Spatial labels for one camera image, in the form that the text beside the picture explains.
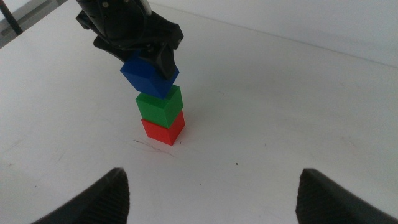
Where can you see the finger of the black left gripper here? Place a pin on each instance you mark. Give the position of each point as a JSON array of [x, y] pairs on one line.
[[166, 63], [113, 52]]

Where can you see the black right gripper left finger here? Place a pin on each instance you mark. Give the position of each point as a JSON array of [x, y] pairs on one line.
[[102, 202]]

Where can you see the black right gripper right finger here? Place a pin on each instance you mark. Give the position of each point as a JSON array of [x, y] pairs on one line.
[[323, 205]]

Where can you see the blue cube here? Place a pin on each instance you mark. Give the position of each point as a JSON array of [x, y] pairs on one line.
[[146, 79]]

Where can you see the green cube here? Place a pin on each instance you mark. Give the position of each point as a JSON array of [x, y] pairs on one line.
[[158, 109]]

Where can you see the red cube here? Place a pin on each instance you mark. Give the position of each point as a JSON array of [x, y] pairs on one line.
[[161, 132]]

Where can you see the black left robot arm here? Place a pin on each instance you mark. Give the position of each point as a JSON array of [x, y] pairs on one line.
[[118, 3]]

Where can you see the black pole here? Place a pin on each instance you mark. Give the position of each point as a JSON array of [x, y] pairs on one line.
[[11, 18]]

